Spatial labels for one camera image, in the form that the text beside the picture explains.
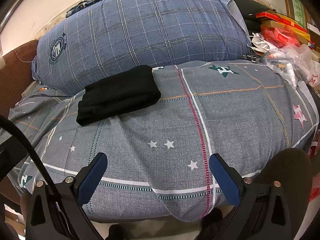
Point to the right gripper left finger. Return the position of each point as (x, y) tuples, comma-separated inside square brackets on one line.
[(59, 215)]

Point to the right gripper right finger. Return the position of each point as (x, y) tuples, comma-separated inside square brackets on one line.
[(261, 210)]

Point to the black pants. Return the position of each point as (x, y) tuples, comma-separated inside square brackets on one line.
[(119, 94)]

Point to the grey star patterned bedsheet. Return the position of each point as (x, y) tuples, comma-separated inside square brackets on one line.
[(158, 156)]

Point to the brown wooden headboard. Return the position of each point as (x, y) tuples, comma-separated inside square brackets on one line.
[(15, 75)]

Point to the clear plastic bags clutter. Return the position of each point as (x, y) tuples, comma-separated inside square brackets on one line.
[(294, 64)]

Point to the red boxes pile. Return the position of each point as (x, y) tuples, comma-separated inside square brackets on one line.
[(281, 30)]

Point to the black bag behind pillow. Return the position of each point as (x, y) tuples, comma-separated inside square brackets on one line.
[(248, 9)]

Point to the blue plaid pillow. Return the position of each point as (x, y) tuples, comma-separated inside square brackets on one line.
[(113, 36)]

